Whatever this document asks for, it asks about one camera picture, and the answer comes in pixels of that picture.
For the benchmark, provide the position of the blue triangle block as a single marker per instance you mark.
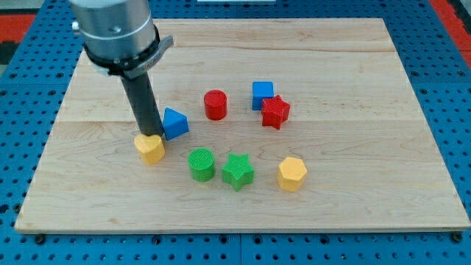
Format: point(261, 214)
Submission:
point(175, 124)

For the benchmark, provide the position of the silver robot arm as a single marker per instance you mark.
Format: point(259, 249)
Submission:
point(119, 35)

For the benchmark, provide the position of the light wooden board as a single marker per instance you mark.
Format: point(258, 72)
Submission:
point(355, 122)

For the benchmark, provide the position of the red cylinder block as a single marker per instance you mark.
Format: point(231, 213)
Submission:
point(215, 104)

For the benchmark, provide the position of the green star block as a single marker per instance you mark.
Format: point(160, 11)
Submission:
point(238, 172)

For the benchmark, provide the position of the green cylinder block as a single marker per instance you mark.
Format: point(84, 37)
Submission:
point(201, 164)

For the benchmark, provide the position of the red star block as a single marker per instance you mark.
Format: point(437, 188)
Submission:
point(274, 111)

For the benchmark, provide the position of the blue cube block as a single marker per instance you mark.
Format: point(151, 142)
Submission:
point(261, 90)

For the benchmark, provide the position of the yellow hexagon block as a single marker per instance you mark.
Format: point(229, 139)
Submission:
point(291, 174)

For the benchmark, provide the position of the yellow heart block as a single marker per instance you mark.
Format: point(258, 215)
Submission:
point(150, 148)

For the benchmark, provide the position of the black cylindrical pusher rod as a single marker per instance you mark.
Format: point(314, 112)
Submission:
point(142, 101)

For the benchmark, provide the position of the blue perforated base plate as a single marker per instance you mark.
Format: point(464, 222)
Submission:
point(39, 54)

